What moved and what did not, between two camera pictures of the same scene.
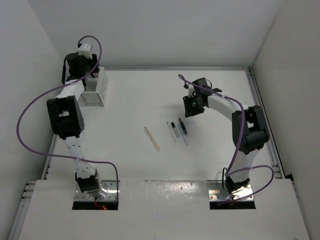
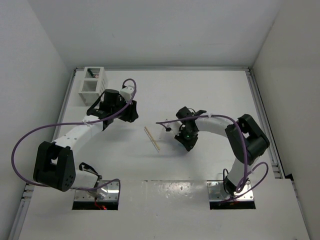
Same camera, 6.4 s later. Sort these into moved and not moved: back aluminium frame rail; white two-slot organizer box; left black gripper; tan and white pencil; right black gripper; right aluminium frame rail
Moved: right black gripper; left black gripper
Not moved: white two-slot organizer box; right aluminium frame rail; back aluminium frame rail; tan and white pencil
